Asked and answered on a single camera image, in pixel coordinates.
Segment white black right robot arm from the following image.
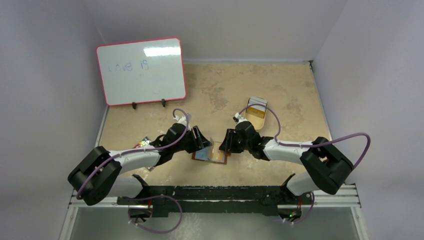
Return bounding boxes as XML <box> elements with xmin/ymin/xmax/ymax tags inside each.
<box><xmin>219</xmin><ymin>121</ymin><xmax>354</xmax><ymax>204</ymax></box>

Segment beige oval card tray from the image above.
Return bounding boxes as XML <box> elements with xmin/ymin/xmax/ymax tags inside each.
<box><xmin>244</xmin><ymin>109</ymin><xmax>266</xmax><ymax>131</ymax></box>

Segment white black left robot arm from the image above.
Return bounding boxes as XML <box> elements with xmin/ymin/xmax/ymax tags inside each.
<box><xmin>67</xmin><ymin>123</ymin><xmax>212</xmax><ymax>206</ymax></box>

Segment aluminium rail frame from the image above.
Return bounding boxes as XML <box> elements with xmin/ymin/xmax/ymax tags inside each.
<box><xmin>67</xmin><ymin>183</ymin><xmax>362</xmax><ymax>220</ymax></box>

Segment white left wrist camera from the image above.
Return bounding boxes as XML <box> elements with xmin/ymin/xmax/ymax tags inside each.
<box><xmin>173</xmin><ymin>114</ymin><xmax>192</xmax><ymax>126</ymax></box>

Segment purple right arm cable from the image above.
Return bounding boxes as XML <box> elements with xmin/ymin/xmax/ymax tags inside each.
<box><xmin>233</xmin><ymin>103</ymin><xmax>372</xmax><ymax>226</ymax></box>

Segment brown leather card holder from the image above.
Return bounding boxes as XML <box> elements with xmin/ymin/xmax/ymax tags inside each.
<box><xmin>191</xmin><ymin>141</ymin><xmax>231</xmax><ymax>165</ymax></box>

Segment pack of coloured markers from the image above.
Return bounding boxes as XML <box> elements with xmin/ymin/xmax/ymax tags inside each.
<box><xmin>132</xmin><ymin>135</ymin><xmax>157</xmax><ymax>172</ymax></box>

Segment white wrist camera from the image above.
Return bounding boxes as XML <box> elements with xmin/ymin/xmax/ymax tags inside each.
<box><xmin>173</xmin><ymin>114</ymin><xmax>192</xmax><ymax>126</ymax></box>
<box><xmin>233</xmin><ymin>112</ymin><xmax>246</xmax><ymax>123</ymax></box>

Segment pink framed whiteboard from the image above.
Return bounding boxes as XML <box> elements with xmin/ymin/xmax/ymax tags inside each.
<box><xmin>95</xmin><ymin>37</ymin><xmax>187</xmax><ymax>106</ymax></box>

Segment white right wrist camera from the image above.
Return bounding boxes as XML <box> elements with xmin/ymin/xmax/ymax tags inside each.
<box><xmin>233</xmin><ymin>112</ymin><xmax>246</xmax><ymax>123</ymax></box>

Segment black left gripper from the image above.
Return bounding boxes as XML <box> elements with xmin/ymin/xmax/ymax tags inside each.
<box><xmin>172</xmin><ymin>126</ymin><xmax>211</xmax><ymax>154</ymax></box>

